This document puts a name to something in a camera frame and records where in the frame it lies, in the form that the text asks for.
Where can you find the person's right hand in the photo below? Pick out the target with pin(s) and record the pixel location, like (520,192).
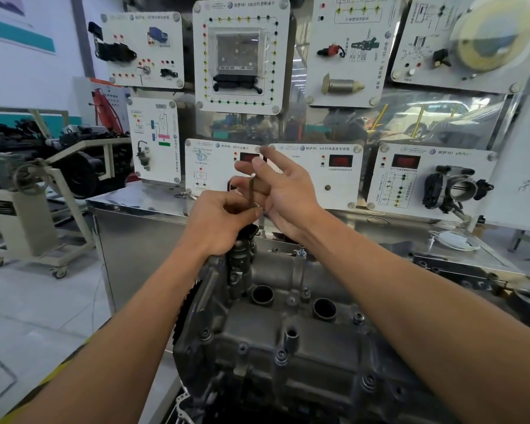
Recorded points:
(291,203)

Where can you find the person's left hand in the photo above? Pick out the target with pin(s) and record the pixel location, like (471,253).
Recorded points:
(216,225)

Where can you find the silver hex key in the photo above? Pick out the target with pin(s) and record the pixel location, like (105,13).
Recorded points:
(251,189)

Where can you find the grey metal engine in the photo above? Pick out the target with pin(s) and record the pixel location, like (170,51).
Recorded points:
(256,340)

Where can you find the person's right forearm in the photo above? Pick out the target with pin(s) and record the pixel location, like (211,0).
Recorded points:
(446,331)

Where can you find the person's left forearm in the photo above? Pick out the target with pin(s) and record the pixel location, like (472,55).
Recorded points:
(106,353)

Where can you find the black engine on trolley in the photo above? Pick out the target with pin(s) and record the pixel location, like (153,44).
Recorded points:
(79,172)

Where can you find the engine on beige stand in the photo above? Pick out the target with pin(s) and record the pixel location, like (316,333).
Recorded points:
(26,225)

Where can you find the white panel black lever sensor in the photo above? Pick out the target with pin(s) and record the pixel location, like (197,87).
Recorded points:
(216,181)

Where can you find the white panel curve graph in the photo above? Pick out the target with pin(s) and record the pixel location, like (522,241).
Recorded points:
(349,194)

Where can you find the white panel green red labels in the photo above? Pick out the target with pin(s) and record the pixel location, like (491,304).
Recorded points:
(170,167)

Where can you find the white panel throttle body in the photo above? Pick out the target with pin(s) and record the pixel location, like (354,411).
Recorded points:
(375,207)

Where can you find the white sensor training panel board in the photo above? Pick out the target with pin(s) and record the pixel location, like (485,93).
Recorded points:
(128,251)

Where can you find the white panel control module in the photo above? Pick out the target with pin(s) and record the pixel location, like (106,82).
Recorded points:
(201,105)

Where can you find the white panel brass filter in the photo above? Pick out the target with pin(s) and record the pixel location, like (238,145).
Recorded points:
(318,75)

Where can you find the red hoist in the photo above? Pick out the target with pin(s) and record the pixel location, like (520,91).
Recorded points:
(106,112)

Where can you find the clear cased control module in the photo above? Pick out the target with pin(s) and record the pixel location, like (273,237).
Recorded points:
(238,48)

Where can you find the black throttle body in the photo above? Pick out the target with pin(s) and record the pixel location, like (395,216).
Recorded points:
(461,189)

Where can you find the small grey handwheel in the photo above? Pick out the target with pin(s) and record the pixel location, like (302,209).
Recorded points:
(31,176)

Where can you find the white panel yellow disc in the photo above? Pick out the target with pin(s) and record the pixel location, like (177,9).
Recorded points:
(446,81)

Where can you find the black accelerator pedal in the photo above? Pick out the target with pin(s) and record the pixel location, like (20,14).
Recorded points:
(115,52)

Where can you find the large whiteboard on stand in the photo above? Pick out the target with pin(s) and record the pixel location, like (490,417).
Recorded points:
(521,207)

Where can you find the yellow blue disc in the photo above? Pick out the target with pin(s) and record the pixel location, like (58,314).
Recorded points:
(490,39)

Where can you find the grey wall cabinet orange strip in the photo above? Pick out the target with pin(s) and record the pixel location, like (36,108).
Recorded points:
(81,101)

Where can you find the teal striped wall poster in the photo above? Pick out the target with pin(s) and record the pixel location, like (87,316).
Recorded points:
(17,33)

